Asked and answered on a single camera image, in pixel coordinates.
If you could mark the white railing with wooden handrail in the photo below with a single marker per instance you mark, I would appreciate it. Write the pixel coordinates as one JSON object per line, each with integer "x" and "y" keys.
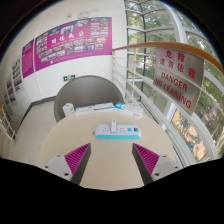
{"x": 160, "y": 115}

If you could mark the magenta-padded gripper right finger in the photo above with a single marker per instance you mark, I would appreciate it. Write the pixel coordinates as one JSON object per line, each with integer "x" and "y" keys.
{"x": 148, "y": 160}

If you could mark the silver danger sign red letters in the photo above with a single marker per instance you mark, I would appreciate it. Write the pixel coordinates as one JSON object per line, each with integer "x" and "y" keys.
{"x": 178, "y": 81}

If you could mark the narrow magenta text poster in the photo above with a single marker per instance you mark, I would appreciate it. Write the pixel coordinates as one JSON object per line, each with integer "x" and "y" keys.
{"x": 28, "y": 59}

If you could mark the flat white blue box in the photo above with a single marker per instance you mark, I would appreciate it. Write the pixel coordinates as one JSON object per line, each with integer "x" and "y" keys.
{"x": 84, "y": 110}
{"x": 104, "y": 107}

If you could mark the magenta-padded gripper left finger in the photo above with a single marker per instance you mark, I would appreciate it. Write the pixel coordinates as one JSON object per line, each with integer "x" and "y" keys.
{"x": 76, "y": 159}

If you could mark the small white green carton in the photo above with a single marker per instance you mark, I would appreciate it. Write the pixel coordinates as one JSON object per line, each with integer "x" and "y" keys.
{"x": 68, "y": 110}

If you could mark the white and teal power strip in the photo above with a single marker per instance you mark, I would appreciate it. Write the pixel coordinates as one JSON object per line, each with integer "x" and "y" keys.
{"x": 123, "y": 132}

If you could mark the white window frame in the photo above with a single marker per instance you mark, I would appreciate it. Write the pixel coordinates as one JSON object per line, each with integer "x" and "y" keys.
{"x": 178, "y": 25}

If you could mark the long white teal box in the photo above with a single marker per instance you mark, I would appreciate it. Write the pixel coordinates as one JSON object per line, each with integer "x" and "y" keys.
{"x": 130, "y": 109}

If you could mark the white photo wall panel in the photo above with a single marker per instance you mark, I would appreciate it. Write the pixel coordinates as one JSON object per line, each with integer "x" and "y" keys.
{"x": 17, "y": 75}
{"x": 9, "y": 91}

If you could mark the large magenta photo poster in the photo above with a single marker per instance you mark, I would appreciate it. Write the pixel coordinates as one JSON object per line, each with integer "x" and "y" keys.
{"x": 73, "y": 41}

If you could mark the green exit sign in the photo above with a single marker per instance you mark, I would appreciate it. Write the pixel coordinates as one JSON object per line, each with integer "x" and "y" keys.
{"x": 69, "y": 78}

